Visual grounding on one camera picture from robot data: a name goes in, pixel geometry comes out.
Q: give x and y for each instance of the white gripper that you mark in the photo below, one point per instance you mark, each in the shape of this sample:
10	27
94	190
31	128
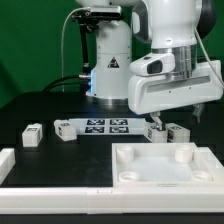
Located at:
157	93

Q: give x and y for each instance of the white square tabletop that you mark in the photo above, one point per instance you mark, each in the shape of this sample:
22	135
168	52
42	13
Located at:
165	165

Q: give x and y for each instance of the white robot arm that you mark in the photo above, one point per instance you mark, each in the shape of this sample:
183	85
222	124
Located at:
147	53

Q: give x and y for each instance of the white U-shaped fence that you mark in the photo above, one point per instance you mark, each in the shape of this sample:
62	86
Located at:
65	200

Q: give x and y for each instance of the white marker base plate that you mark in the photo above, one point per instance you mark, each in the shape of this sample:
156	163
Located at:
109	126

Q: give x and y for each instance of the black camera on mount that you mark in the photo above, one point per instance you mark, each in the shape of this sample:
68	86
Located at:
97	13

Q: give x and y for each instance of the black camera stand pole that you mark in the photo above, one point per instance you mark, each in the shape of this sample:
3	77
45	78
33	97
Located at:
86	64

